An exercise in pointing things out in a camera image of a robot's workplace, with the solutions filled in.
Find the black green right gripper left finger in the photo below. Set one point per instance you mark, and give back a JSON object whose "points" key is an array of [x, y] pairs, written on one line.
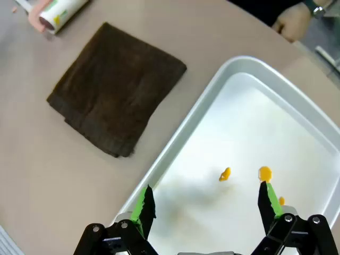
{"points": [[144, 210]]}

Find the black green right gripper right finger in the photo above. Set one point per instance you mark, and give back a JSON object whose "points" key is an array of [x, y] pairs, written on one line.
{"points": [[265, 207]]}

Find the dark brown cloth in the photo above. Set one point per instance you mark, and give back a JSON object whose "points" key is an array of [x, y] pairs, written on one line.
{"points": [[114, 87]]}

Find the person's left forearm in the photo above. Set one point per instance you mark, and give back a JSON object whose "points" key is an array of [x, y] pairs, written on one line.
{"points": [[329, 2]]}

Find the person's left hand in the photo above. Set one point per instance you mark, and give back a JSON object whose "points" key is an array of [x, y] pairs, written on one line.
{"points": [[295, 22]]}

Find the pale streaked orange stain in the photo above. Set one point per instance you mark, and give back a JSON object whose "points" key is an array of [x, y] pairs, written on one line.
{"points": [[281, 200]]}

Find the large orange stain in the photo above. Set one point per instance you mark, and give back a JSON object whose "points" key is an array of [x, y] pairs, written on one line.
{"points": [[265, 173]]}

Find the small dark orange stain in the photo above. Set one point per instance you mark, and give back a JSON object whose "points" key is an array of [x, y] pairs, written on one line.
{"points": [[225, 174]]}

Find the silver metal tray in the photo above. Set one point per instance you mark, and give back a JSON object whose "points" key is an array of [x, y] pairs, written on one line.
{"points": [[252, 127]]}

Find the grey ribbed strip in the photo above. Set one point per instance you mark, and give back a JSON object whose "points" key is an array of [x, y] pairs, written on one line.
{"points": [[9, 243]]}

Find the black trousers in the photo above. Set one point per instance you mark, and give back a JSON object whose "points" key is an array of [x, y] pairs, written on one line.
{"points": [[260, 9]]}

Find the black wrist watch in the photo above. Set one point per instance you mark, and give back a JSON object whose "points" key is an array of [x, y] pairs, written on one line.
{"points": [[318, 11]]}

